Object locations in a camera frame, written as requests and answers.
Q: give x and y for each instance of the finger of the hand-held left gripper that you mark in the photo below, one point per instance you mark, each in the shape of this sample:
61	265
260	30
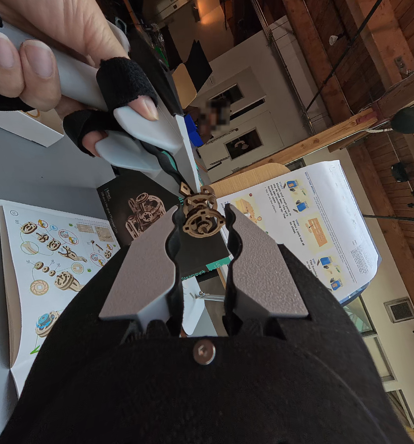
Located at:
148	130
123	152

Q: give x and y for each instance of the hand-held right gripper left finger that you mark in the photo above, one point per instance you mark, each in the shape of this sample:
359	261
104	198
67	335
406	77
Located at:
141	267

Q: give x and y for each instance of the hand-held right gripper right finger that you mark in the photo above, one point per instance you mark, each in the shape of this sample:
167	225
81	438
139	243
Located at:
266	277

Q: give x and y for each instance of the round wooden wheel part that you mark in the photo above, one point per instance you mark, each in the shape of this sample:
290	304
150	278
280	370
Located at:
203	222

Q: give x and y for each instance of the black model kit box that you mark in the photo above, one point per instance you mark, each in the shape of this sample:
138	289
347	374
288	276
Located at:
141	208

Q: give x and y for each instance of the person's left hand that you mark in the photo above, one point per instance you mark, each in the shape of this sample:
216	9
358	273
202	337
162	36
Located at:
61	24

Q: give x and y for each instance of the beige chair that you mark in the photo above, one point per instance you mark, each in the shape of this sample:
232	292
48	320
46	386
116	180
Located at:
184	86

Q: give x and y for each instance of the white cardboard tray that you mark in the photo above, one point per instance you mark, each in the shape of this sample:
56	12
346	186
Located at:
26	128

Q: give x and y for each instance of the white stand base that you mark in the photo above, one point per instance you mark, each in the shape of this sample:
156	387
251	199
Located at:
193	312

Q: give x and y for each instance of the white printed instruction sheet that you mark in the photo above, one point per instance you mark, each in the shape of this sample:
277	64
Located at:
314	225

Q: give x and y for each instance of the wooden sheet holder board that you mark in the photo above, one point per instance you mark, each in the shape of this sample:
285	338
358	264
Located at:
248	177

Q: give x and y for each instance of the white phone booth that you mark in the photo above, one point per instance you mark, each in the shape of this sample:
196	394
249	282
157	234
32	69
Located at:
234	69

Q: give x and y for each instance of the illustrated instruction booklet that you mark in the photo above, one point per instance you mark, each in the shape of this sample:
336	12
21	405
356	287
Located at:
37	242

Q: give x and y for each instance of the black dome fixture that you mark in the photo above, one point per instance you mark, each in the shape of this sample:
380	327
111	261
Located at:
409	119

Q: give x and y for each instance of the white wall vent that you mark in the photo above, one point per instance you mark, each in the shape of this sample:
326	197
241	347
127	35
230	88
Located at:
400	310

